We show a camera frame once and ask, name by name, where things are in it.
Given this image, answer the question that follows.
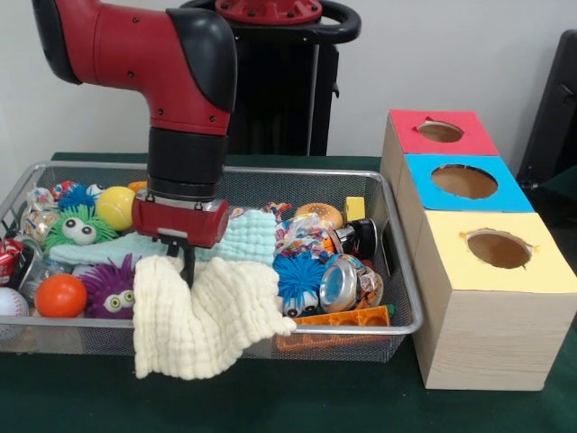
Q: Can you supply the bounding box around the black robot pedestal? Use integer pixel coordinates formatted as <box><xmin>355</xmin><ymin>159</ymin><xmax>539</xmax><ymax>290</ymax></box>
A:
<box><xmin>180</xmin><ymin>0</ymin><xmax>362</xmax><ymax>156</ymax></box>

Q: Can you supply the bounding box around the green spiky ball with eyes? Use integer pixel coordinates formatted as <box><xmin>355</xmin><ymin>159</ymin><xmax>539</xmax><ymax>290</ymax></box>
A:
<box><xmin>42</xmin><ymin>206</ymin><xmax>118</xmax><ymax>252</ymax></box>

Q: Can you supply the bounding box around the shallow clear mesh bin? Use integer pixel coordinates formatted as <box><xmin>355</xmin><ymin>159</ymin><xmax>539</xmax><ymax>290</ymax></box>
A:
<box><xmin>0</xmin><ymin>161</ymin><xmax>425</xmax><ymax>364</ymax></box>

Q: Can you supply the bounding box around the crushed silver can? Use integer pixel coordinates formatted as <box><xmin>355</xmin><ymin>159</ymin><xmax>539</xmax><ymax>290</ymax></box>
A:
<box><xmin>318</xmin><ymin>253</ymin><xmax>387</xmax><ymax>312</ymax></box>

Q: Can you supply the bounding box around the wooden box with three holes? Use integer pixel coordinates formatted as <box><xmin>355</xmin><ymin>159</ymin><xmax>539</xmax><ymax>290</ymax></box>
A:
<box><xmin>380</xmin><ymin>109</ymin><xmax>577</xmax><ymax>392</ymax></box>

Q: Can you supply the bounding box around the light blue knitted cloth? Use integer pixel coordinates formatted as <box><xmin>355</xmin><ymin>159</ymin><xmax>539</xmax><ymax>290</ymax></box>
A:
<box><xmin>45</xmin><ymin>209</ymin><xmax>279</xmax><ymax>269</ymax></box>

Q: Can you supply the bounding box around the tan orange ball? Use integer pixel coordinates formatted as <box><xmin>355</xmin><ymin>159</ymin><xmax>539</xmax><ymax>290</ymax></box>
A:
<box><xmin>296</xmin><ymin>203</ymin><xmax>343</xmax><ymax>229</ymax></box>

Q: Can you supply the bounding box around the dark green table cloth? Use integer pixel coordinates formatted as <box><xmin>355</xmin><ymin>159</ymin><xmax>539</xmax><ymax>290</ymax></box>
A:
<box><xmin>0</xmin><ymin>152</ymin><xmax>577</xmax><ymax>433</ymax></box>

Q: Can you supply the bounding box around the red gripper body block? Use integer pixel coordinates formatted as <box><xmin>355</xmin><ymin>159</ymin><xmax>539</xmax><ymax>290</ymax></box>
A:
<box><xmin>132</xmin><ymin>194</ymin><xmax>231</xmax><ymax>249</ymax></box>

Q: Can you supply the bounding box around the purple spiky ball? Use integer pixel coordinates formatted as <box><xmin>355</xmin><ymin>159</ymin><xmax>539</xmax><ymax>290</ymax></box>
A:
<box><xmin>81</xmin><ymin>254</ymin><xmax>136</xmax><ymax>321</ymax></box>

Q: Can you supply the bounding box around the cream waffle cloth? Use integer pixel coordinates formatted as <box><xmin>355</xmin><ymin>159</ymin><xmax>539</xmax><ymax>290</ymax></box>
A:
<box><xmin>133</xmin><ymin>255</ymin><xmax>297</xmax><ymax>380</ymax></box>

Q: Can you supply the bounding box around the long orange building block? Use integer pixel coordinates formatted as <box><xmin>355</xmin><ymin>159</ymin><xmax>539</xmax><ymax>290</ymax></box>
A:
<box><xmin>278</xmin><ymin>305</ymin><xmax>393</xmax><ymax>351</ymax></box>

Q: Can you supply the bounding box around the black panel on stand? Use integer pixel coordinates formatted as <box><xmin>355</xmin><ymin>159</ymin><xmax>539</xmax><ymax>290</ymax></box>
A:
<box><xmin>523</xmin><ymin>30</ymin><xmax>577</xmax><ymax>204</ymax></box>

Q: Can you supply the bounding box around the plain yellow ball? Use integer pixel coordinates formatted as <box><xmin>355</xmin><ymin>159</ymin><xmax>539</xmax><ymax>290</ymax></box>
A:
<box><xmin>96</xmin><ymin>187</ymin><xmax>137</xmax><ymax>232</ymax></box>

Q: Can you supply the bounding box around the large blue spiky ball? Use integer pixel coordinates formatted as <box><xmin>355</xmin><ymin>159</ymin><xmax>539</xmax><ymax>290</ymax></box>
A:
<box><xmin>273</xmin><ymin>251</ymin><xmax>330</xmax><ymax>318</ymax></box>

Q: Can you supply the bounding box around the white baseball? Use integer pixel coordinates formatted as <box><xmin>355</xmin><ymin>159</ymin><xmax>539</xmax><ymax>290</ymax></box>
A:
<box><xmin>0</xmin><ymin>289</ymin><xmax>30</xmax><ymax>321</ymax></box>

